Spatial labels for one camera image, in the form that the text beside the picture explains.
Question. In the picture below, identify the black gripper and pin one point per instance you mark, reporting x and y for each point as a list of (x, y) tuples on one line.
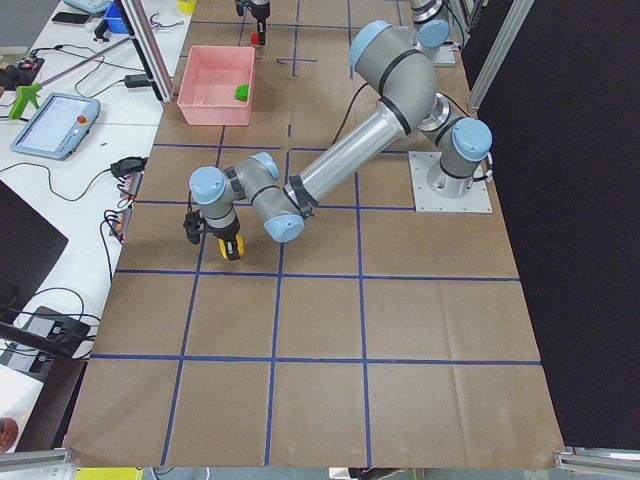
[(223, 235), (259, 11)]

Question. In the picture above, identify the yellow toy block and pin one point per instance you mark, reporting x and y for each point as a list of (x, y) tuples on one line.
[(232, 250)]

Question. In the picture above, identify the green toy block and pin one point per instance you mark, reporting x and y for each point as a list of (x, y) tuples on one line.
[(242, 92)]

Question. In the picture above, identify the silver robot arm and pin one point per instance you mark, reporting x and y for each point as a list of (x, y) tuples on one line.
[(429, 33), (396, 64)]

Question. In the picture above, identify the pink plastic box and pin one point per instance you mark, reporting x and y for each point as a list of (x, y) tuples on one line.
[(209, 82)]

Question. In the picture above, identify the black hub box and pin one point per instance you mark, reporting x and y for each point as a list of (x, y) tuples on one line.
[(64, 332)]

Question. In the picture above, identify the black power adapter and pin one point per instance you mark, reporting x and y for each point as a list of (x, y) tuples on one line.
[(136, 81)]

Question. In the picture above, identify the blue plastic bin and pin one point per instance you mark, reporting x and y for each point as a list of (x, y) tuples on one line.
[(114, 20)]

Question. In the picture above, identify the brown paper table cover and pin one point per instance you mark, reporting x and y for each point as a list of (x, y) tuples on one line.
[(381, 337)]

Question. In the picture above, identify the black smartphone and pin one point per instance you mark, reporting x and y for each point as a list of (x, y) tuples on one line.
[(69, 18)]

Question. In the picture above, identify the teach pendant tablet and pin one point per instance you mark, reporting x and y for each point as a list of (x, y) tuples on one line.
[(58, 126)]

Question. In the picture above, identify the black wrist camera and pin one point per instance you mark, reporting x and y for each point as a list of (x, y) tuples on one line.
[(194, 226), (241, 6)]

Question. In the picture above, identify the aluminium frame post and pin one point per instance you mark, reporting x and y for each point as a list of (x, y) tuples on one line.
[(141, 34)]

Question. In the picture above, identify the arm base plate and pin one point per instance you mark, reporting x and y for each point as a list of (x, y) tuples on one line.
[(436, 192), (444, 55)]

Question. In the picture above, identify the green handled reach grabber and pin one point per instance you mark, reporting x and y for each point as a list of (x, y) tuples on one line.
[(25, 95)]

